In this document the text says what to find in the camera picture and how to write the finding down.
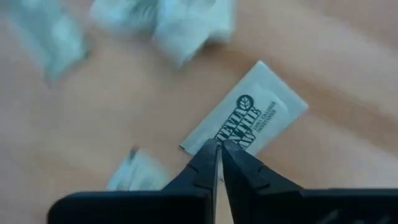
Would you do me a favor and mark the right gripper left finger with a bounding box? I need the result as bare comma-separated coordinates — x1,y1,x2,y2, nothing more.
161,138,222,224

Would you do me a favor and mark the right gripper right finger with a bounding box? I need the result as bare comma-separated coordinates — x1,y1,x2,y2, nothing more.
221,139,308,224

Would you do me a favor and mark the blurred white packet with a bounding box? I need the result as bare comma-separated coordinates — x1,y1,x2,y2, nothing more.
154,0,238,68

